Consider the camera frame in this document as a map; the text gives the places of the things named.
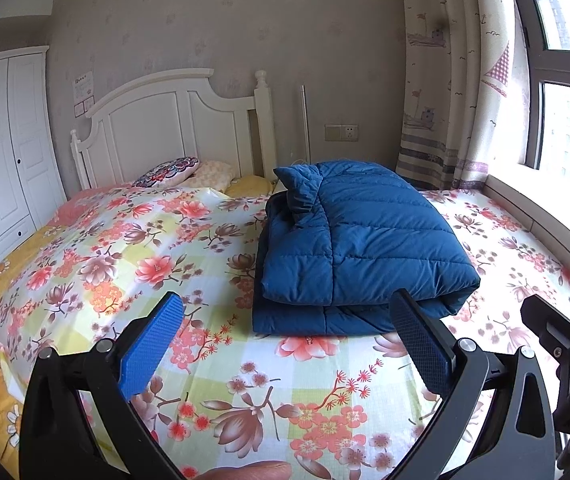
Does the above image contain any printed curtain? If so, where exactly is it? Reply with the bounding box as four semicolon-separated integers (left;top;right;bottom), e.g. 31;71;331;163
399;0;523;191

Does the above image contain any white bed headboard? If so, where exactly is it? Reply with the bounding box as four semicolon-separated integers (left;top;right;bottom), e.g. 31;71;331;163
70;68;278;191

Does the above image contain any floral quilt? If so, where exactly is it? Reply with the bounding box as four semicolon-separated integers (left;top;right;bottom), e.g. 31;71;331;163
0;185;570;480

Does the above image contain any wall paper notice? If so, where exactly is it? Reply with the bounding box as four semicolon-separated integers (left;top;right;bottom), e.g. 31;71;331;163
73;73;94;102

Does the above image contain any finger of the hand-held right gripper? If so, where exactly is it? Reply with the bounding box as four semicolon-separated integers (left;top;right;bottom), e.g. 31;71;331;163
520;294;570;356

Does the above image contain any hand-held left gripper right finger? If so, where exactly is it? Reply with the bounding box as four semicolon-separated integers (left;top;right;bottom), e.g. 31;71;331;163
389;288;558;480

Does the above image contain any yellow pillow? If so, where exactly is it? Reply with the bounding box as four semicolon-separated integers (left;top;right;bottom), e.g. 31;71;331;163
225;174;273;197

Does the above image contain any window sill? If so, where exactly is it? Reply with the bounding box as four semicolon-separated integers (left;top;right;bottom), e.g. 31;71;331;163
485;172;570;273

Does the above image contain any white wardrobe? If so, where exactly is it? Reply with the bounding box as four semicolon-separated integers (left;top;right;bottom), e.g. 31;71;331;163
0;46;68;293

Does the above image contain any cream pillow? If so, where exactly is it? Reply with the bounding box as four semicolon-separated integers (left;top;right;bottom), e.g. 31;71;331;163
185;160;233;192

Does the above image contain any blue quilted jacket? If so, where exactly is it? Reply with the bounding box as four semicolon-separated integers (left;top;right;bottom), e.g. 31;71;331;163
251;160;482;337

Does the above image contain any person's left hand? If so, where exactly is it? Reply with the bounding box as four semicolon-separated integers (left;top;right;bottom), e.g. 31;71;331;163
197;461;293;480

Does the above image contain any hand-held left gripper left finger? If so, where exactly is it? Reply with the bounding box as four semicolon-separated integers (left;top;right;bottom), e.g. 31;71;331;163
19;291;186;480

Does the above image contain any wall socket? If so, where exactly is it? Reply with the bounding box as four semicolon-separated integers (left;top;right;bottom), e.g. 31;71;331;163
325;123;360;142

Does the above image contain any patterned pillow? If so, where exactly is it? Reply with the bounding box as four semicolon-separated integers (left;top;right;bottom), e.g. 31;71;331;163
132;156;201;188

